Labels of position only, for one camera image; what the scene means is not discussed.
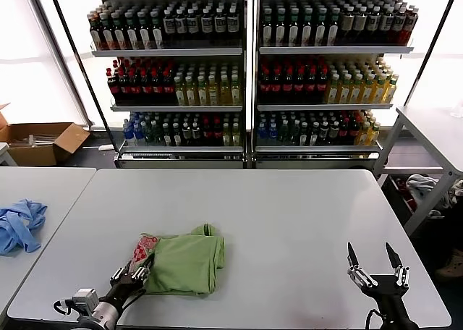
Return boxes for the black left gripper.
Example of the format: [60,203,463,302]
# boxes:
[103,253,156,308]

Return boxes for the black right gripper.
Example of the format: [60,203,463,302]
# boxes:
[346,241,420,330]

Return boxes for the green polo shirt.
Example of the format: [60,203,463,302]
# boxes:
[129,223,226,297]

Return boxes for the white grey clothes pile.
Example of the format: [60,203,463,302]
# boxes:
[404,173,441,208]

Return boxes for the tan brown shoe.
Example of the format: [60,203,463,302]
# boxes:
[433,248,463,280]

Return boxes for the pale crumpled garment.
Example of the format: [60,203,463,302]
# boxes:
[446,179,463,210]

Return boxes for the crumpled light blue garment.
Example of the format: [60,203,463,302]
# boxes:
[0,198,48,257]

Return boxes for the open brown cardboard box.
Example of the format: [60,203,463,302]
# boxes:
[0,102,91,166]

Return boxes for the white tubes bundle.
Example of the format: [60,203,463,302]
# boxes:
[9,132,59,148]

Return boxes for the small white table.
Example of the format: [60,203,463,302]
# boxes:
[0,141,18,166]

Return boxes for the black slanted pole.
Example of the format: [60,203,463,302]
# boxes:
[403,0,463,106]
[46,0,120,156]

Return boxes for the grey drinks shelving unit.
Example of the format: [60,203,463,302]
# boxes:
[252,0,416,170]
[68,0,254,170]

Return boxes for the green cap white label bottle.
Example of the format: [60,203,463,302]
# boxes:
[314,7,328,47]
[327,7,341,46]
[273,7,288,47]
[137,9,151,49]
[150,9,163,48]
[261,7,275,47]
[287,7,301,47]
[101,11,115,50]
[300,7,315,47]
[124,10,139,49]
[113,10,127,49]

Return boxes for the orange cap white label bottle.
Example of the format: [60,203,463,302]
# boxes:
[89,12,103,50]

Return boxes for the dark bottle white square label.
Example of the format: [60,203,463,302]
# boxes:
[213,6,227,47]
[175,6,188,47]
[200,6,214,47]
[393,4,407,45]
[226,5,240,47]
[367,4,381,45]
[187,6,201,47]
[163,6,177,47]
[380,4,394,45]

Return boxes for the dark bottle beige label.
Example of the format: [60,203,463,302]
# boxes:
[354,4,368,45]
[341,4,356,45]

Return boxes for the red drink bottle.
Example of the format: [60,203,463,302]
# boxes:
[405,4,420,45]

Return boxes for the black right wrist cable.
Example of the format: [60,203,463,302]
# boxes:
[364,308,383,330]

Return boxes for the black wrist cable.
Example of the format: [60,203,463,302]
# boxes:
[364,308,383,330]
[53,298,77,315]

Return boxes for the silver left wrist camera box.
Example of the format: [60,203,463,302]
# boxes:
[72,288,99,308]

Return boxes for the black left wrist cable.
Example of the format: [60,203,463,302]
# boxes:
[53,298,77,315]

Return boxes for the grey metal frame table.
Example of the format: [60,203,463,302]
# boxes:
[372,104,463,237]

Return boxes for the grey window frame post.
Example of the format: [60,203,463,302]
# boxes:
[27,0,94,130]

